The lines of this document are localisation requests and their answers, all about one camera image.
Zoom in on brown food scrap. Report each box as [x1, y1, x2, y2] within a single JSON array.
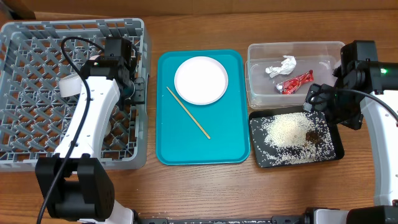
[[306, 131, 323, 146]]

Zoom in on white rice pile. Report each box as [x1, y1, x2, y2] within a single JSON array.
[[252, 111, 336, 166]]

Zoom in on large white plate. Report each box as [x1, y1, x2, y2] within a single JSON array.
[[174, 56, 229, 105]]

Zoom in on grey bowl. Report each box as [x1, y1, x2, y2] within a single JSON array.
[[58, 73, 82, 98]]

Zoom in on white tissue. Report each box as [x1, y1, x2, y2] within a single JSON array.
[[265, 55, 297, 78]]

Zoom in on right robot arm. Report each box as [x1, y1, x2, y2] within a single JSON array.
[[303, 61, 397, 223]]

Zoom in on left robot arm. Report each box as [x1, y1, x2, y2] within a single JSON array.
[[35, 55, 136, 223]]

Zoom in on black waste tray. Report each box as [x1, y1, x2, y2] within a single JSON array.
[[248, 105, 345, 169]]

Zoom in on teal plastic tray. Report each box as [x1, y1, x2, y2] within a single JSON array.
[[155, 49, 251, 166]]

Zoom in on red snack wrapper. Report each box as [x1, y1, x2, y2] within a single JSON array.
[[275, 70, 314, 95]]

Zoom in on clear plastic bin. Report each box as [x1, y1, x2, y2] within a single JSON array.
[[245, 41, 345, 109]]

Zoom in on grey plastic dish rack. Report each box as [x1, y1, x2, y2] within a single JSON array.
[[1, 18, 151, 172]]

